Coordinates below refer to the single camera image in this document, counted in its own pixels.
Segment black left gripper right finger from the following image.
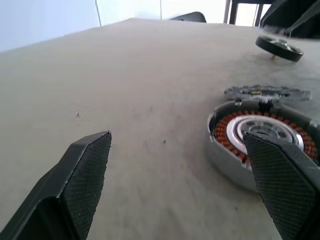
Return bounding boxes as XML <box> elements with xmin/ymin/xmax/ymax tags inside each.
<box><xmin>242</xmin><ymin>131</ymin><xmax>320</xmax><ymax>240</ymax></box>

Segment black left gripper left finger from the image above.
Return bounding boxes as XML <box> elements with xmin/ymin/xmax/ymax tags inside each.
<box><xmin>0</xmin><ymin>130</ymin><xmax>113</xmax><ymax>240</ymax></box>

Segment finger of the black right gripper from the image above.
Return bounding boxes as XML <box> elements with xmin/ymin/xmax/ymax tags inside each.
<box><xmin>285</xmin><ymin>12</ymin><xmax>320</xmax><ymax>40</ymax></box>
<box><xmin>259</xmin><ymin>0</ymin><xmax>311</xmax><ymax>28</ymax></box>

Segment black spoked rotor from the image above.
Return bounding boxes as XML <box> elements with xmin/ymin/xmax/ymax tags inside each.
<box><xmin>254</xmin><ymin>34</ymin><xmax>305</xmax><ymax>63</ymax></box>

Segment grey motor housing copper windings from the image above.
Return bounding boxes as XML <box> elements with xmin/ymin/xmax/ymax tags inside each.
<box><xmin>206</xmin><ymin>101</ymin><xmax>320</xmax><ymax>193</ymax></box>

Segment dark grey folding chair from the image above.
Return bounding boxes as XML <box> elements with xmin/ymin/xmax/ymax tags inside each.
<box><xmin>169</xmin><ymin>11</ymin><xmax>207</xmax><ymax>24</ymax></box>

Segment black furniture frame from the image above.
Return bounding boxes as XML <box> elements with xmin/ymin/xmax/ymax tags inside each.
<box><xmin>223</xmin><ymin>0</ymin><xmax>273</xmax><ymax>26</ymax></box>

